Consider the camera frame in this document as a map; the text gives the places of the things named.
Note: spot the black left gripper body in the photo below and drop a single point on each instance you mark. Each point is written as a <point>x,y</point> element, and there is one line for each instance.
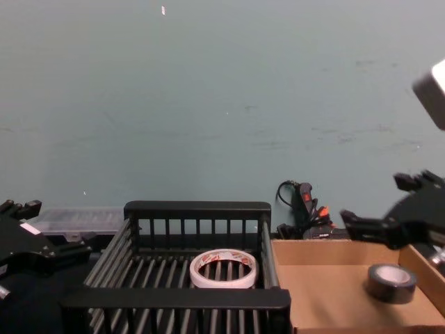
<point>24,247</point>

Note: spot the shallow brown cardboard tray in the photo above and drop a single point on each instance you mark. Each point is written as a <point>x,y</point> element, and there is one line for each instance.
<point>323,288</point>

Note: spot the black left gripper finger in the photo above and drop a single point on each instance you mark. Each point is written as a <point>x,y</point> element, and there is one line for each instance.
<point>73,250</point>
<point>29,208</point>

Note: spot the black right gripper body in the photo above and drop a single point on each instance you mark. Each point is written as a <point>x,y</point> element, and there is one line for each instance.
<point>413,219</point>

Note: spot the roll of white tape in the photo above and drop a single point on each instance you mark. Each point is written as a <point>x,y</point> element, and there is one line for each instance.
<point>208,278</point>

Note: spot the pale grey-green wall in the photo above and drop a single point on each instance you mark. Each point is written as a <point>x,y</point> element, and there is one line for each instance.
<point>194,104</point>

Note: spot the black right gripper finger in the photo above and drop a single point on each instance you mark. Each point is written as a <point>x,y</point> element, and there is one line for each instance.
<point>368,228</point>
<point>420,182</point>

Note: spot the black rack with steel bars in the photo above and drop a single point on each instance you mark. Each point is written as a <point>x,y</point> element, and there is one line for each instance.
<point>174,301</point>

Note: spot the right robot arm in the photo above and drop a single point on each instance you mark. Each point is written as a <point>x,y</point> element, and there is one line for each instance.
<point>432,94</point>

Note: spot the roll of silver tape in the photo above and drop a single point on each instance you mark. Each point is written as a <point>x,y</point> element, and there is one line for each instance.
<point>382,290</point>

